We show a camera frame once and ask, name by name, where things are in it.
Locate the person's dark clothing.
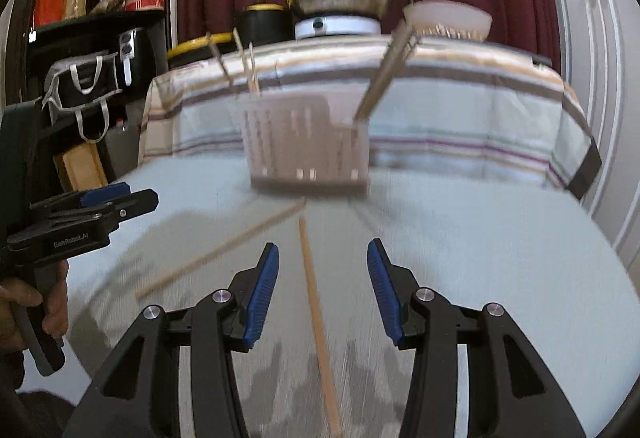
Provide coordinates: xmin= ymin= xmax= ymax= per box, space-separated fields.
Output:
xmin=0 ymin=347 xmax=77 ymax=438

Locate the yellow wooden board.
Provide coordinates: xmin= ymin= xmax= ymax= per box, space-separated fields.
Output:
xmin=52 ymin=145 xmax=109 ymax=192

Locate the striped tablecloth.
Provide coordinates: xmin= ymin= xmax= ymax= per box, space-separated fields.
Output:
xmin=142 ymin=35 xmax=604 ymax=200

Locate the red striped round box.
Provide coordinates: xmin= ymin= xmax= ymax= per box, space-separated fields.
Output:
xmin=123 ymin=0 xmax=167 ymax=13

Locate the flat pot with yellow rim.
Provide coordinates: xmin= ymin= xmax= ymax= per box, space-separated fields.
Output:
xmin=166 ymin=33 xmax=242 ymax=72

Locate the black pot with yellow lid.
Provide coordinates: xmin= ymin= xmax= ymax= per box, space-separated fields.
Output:
xmin=232 ymin=3 xmax=296 ymax=47

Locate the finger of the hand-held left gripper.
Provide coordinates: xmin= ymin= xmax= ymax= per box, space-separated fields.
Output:
xmin=30 ymin=183 xmax=134 ymax=215
xmin=45 ymin=189 xmax=160 ymax=233

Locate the pink slotted utensil basket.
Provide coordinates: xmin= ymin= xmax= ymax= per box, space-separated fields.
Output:
xmin=237 ymin=90 xmax=372 ymax=197

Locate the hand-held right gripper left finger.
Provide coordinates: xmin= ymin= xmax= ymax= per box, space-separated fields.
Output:
xmin=62 ymin=242 xmax=280 ymax=438

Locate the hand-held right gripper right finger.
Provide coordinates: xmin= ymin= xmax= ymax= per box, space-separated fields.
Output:
xmin=366 ymin=238 xmax=587 ymax=438

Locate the pink plastic bowl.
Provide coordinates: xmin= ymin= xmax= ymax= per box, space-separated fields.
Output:
xmin=402 ymin=0 xmax=494 ymax=44

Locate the white induction cooker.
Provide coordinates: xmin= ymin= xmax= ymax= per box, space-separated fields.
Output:
xmin=293 ymin=15 xmax=382 ymax=41

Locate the black air fryer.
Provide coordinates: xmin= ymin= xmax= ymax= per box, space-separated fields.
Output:
xmin=117 ymin=28 xmax=169 ymax=88

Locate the black bag with grey handles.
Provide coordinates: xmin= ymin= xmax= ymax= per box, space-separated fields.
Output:
xmin=42 ymin=52 xmax=124 ymax=144

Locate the person's left hand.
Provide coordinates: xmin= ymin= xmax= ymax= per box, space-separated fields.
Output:
xmin=0 ymin=258 xmax=71 ymax=355

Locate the white wardrobe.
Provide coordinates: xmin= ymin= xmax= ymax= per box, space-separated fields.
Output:
xmin=529 ymin=0 xmax=640 ymax=271

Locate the black shelf unit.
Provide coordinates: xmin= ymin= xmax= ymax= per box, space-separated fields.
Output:
xmin=9 ymin=0 xmax=174 ymax=201

